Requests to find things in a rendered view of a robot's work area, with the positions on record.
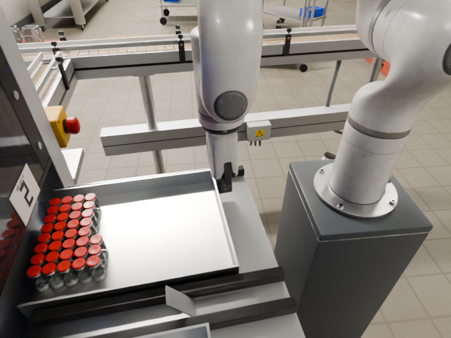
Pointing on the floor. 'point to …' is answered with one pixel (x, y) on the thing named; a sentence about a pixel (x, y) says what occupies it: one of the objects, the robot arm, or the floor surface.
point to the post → (54, 181)
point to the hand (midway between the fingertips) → (223, 183)
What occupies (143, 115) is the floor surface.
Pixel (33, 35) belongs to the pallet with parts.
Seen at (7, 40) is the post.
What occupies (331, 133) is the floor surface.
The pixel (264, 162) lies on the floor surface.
